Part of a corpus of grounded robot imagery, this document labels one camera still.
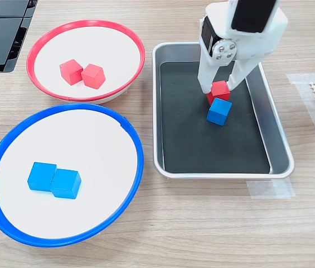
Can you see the blue-rimmed white plate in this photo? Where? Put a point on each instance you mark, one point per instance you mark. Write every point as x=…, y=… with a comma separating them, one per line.
x=96, y=145

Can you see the clear tape strip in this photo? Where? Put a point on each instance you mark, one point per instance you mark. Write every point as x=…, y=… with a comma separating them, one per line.
x=268, y=190

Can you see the steel tray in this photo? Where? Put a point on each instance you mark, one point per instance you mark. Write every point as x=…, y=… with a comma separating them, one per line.
x=278, y=150

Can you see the red-rimmed white plate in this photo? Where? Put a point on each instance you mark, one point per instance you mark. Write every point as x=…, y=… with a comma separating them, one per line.
x=112, y=56

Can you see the blue cube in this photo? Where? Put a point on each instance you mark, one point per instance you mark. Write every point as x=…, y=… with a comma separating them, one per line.
x=66, y=181
x=40, y=174
x=218, y=111

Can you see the red cube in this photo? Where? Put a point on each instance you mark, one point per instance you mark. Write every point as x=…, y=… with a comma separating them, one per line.
x=93, y=76
x=70, y=71
x=220, y=89

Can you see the black tray mat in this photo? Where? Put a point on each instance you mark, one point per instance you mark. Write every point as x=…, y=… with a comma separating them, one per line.
x=188, y=145

